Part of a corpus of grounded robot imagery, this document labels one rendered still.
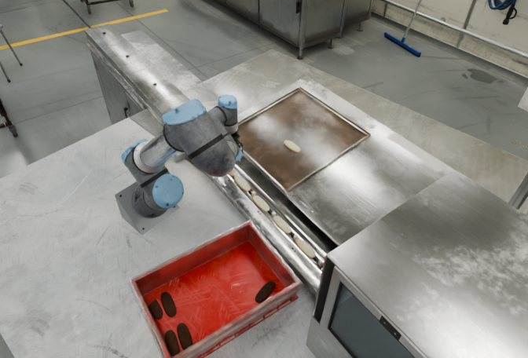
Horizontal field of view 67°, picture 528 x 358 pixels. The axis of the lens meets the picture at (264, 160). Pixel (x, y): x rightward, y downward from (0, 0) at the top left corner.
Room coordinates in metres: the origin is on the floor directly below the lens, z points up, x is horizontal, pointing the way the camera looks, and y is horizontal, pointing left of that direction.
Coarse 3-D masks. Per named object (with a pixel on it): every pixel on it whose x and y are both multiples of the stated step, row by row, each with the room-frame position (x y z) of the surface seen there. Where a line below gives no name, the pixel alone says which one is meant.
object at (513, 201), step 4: (524, 180) 1.14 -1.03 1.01; (520, 184) 1.14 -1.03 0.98; (524, 184) 1.13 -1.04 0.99; (520, 188) 1.13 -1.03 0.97; (524, 188) 1.12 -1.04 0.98; (516, 192) 1.14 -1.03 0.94; (520, 192) 1.13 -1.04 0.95; (524, 192) 1.12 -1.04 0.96; (512, 196) 1.14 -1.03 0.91; (516, 196) 1.13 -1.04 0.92; (520, 196) 1.12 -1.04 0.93; (524, 196) 1.11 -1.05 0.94; (512, 200) 1.13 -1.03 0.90; (516, 200) 1.13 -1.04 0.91; (520, 200) 1.11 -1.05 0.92; (524, 200) 1.13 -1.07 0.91; (512, 204) 1.13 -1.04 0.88; (516, 204) 1.12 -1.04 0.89; (520, 204) 1.12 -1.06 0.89; (516, 208) 1.11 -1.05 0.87
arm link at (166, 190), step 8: (160, 176) 1.02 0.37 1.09; (168, 176) 1.02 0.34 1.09; (144, 184) 0.99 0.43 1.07; (152, 184) 0.99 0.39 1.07; (160, 184) 0.98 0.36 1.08; (168, 184) 1.00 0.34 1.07; (176, 184) 1.01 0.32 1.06; (152, 192) 0.97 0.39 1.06; (160, 192) 0.96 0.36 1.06; (168, 192) 0.98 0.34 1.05; (176, 192) 0.99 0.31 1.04; (152, 200) 0.97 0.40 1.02; (160, 200) 0.94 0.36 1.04; (168, 200) 0.96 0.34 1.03; (176, 200) 0.97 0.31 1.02; (152, 208) 0.99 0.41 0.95; (160, 208) 0.97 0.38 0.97
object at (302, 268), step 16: (96, 48) 2.46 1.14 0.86; (208, 176) 1.29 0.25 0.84; (224, 192) 1.18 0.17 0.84; (240, 192) 1.17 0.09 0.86; (240, 208) 1.08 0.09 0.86; (256, 208) 1.08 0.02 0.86; (256, 224) 1.00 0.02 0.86; (272, 224) 1.00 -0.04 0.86; (272, 240) 0.92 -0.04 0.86; (288, 256) 0.85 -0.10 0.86; (304, 272) 0.79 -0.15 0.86
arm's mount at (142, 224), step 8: (136, 184) 1.11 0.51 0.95; (120, 192) 1.06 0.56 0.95; (128, 192) 1.07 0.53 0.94; (120, 200) 1.04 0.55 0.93; (128, 200) 1.05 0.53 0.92; (120, 208) 1.04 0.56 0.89; (128, 208) 1.02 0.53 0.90; (168, 208) 1.09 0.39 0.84; (176, 208) 1.10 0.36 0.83; (128, 216) 1.00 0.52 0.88; (136, 216) 1.01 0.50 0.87; (160, 216) 1.05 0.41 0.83; (136, 224) 0.99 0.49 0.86; (144, 224) 1.00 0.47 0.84; (152, 224) 1.01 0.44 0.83; (144, 232) 0.97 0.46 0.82
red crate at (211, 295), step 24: (216, 264) 0.84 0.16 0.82; (240, 264) 0.84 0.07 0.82; (264, 264) 0.84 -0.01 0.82; (168, 288) 0.73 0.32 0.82; (192, 288) 0.73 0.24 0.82; (216, 288) 0.74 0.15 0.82; (240, 288) 0.74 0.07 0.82; (192, 312) 0.64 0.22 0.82; (216, 312) 0.65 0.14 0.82; (240, 312) 0.65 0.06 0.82; (192, 336) 0.57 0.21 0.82
